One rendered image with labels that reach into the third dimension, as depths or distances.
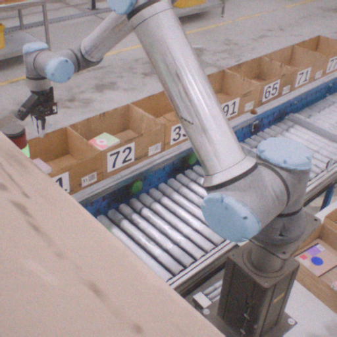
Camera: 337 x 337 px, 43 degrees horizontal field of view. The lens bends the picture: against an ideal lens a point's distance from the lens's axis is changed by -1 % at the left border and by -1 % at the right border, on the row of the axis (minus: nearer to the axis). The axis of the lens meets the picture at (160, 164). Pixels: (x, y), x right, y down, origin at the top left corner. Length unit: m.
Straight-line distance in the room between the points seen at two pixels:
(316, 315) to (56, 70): 1.31
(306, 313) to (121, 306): 1.66
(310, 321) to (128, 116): 1.37
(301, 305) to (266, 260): 0.45
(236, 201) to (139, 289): 0.86
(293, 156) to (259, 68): 2.05
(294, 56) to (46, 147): 2.08
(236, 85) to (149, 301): 2.68
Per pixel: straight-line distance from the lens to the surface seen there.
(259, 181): 1.08
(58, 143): 2.19
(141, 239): 1.95
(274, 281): 1.43
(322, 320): 1.81
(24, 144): 0.96
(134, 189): 2.11
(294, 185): 1.18
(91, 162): 1.96
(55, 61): 1.53
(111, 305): 0.16
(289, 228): 1.29
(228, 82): 2.87
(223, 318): 1.69
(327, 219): 2.09
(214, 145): 1.04
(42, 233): 0.19
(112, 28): 1.41
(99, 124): 2.29
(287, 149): 1.21
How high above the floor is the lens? 2.13
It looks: 35 degrees down
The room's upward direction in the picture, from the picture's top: 3 degrees clockwise
